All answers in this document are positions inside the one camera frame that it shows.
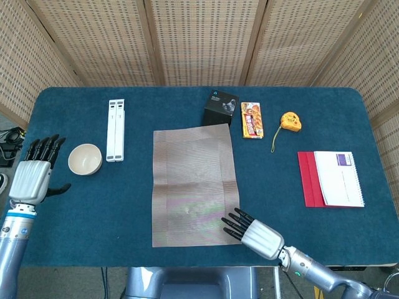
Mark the cream round bowl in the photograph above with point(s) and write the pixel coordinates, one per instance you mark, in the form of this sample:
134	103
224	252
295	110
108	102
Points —
84	159

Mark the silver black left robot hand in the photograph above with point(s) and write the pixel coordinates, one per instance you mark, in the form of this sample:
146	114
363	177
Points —
29	180

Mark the white folded laptop stand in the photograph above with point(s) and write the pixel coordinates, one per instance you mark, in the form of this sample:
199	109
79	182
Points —
115	130

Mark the white spiral notebook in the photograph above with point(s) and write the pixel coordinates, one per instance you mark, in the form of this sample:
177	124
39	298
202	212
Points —
339	180

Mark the yellow snack box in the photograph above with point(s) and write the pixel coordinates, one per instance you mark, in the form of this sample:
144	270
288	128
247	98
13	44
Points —
252	120

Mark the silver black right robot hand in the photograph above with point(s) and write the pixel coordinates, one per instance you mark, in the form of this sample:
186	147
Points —
262	238

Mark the brown woven placemat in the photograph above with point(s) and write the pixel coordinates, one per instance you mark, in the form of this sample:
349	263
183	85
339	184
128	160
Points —
193	180

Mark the woven rattan folding screen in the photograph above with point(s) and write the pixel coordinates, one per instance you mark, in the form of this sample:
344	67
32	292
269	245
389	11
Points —
202	40

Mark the blue felt table cover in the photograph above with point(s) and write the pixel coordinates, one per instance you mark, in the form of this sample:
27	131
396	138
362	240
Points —
109	211

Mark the yellow tape measure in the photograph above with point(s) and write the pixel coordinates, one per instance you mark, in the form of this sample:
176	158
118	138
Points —
291	121

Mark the red folder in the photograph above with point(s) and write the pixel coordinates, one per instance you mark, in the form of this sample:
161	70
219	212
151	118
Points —
307	180

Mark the black and white shoe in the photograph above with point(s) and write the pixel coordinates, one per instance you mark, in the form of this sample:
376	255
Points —
2	183

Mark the black cardboard box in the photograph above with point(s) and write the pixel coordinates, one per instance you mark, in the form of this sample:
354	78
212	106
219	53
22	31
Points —
218	109

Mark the blue-grey robot torso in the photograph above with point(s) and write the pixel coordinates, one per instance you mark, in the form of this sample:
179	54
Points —
193	283

